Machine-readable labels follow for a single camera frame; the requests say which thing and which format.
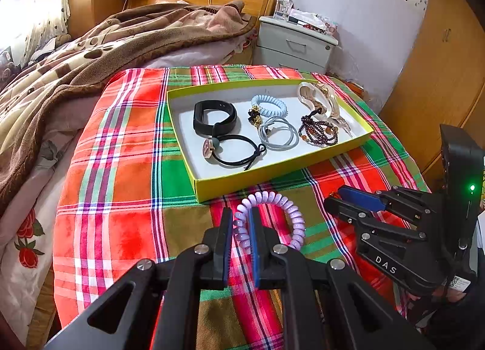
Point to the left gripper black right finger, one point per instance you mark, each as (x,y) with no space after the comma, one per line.
(325,305)

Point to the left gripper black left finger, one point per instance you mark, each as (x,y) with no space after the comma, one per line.
(154,305)

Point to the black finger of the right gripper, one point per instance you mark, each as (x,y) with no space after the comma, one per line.
(403,202)
(362,218)

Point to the gold translucent hair claw clip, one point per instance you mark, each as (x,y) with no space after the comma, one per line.
(320,97)

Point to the gold black scrunchie charm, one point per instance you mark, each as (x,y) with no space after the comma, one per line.
(254,116)

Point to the wooden door right side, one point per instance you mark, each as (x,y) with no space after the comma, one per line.
(442,82)

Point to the green shallow cardboard tray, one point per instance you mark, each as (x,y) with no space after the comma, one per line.
(289,138)

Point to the grey two-drawer nightstand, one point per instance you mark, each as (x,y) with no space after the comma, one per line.
(282,44)

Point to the black fitness band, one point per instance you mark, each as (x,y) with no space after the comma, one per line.
(214,118)

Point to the nightstand clutter pile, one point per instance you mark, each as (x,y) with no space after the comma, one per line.
(313,21)

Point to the clear glass cup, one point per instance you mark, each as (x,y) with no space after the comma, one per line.
(283,9)

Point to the brown patterned fleece blanket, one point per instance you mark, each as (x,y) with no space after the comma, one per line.
(82,69)

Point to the patterned window curtain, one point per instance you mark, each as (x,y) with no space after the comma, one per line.
(46,20)

